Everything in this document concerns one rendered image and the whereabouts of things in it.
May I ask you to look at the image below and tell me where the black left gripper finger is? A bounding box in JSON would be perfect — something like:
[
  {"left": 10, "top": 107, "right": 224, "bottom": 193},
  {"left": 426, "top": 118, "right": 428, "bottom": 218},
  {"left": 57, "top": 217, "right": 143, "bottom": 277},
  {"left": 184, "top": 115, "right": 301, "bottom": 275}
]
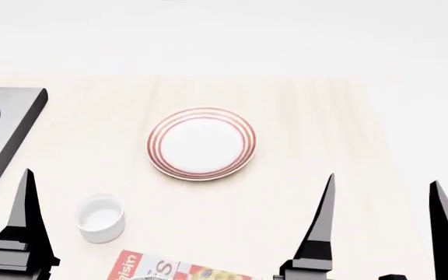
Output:
[{"left": 0, "top": 168, "right": 61, "bottom": 268}]

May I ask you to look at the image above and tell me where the red and white cookies box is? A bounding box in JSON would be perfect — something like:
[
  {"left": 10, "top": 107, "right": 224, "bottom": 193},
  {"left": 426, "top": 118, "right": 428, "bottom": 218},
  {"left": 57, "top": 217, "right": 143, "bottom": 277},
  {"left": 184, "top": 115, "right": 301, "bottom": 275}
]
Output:
[{"left": 106, "top": 248, "right": 254, "bottom": 280}]

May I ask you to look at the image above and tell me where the white plate with red rings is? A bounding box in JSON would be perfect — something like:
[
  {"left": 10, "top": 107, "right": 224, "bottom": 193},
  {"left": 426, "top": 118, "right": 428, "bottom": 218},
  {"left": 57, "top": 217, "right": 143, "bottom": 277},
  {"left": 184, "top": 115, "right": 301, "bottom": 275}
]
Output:
[{"left": 146, "top": 107, "right": 257, "bottom": 182}]

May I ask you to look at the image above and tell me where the small white ramekin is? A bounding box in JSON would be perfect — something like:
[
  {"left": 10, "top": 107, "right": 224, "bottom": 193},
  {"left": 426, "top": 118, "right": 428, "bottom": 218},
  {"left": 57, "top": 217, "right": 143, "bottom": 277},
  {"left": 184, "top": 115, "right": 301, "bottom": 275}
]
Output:
[{"left": 76, "top": 194, "right": 126, "bottom": 244}]

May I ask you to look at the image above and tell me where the grey flat stove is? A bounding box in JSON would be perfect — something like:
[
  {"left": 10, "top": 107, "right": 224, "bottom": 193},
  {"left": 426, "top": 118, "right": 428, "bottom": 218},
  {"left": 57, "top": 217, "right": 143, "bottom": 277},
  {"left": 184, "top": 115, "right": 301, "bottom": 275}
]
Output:
[{"left": 0, "top": 86, "right": 49, "bottom": 201}]

